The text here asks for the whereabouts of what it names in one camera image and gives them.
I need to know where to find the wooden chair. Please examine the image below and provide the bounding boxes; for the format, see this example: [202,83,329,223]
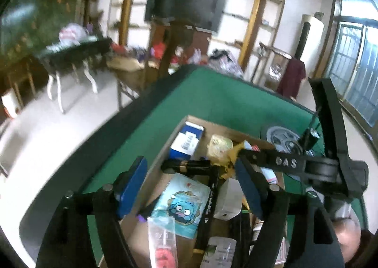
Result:
[108,20,198,109]

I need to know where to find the blue white medicine box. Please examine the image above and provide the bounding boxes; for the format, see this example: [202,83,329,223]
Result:
[168,121,204,161]

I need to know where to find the window with metal grille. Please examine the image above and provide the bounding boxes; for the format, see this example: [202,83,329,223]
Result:
[323,15,378,127]

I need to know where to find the black side table white legs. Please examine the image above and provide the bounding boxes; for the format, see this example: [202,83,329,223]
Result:
[33,36,113,113]

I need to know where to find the wooden shelf unit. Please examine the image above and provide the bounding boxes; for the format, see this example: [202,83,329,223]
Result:
[108,0,285,70]

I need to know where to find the white power adapter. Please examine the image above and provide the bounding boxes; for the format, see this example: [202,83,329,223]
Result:
[213,178,244,221]

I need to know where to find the cream rounded plastic case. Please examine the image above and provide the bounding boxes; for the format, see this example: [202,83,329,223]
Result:
[206,134,233,166]

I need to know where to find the black pen blue ends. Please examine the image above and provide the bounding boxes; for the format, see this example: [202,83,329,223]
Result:
[193,166,219,254]

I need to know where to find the cardboard box tray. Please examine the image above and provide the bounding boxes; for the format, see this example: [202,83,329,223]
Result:
[120,115,273,267]

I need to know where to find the white pill bottle green label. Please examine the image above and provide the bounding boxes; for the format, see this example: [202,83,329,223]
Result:
[201,237,236,268]

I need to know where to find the yellow padded envelope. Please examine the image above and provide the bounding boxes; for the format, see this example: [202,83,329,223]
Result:
[219,142,245,180]

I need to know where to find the dark red hanging cloth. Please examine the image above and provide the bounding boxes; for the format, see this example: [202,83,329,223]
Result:
[276,58,306,99]

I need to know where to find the person's right hand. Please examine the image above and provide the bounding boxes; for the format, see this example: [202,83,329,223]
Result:
[332,219,377,267]

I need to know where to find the red white plastic bag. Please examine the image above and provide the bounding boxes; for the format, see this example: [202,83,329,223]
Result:
[58,23,88,45]

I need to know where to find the white standing air conditioner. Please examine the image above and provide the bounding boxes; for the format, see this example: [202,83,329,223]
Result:
[294,14,324,76]

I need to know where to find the large green floral painting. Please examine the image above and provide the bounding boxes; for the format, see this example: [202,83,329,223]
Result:
[1,0,82,69]

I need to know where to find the teal cartoon tissue pack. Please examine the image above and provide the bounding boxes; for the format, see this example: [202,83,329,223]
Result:
[151,173,210,239]

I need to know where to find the clear bag with pink item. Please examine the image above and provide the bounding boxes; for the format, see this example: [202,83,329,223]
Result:
[147,216,178,268]

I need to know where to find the black pen purple cap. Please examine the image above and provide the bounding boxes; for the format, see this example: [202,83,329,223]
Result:
[137,202,156,223]

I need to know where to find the black cylindrical motor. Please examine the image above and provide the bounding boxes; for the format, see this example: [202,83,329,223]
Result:
[298,113,320,155]

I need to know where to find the wooden valet stand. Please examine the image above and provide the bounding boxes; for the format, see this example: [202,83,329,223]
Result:
[250,42,292,91]

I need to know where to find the small white medicine box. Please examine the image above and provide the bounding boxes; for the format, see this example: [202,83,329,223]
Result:
[274,237,290,267]

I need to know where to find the pile of clothes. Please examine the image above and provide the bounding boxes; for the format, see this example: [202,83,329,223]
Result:
[208,49,244,78]

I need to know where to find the round grey table control panel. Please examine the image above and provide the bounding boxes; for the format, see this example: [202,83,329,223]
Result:
[260,125,315,157]

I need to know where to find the black pen yellow cap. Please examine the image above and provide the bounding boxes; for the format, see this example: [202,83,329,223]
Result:
[160,159,211,176]

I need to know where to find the black wall television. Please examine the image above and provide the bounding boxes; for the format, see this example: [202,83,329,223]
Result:
[144,0,226,33]

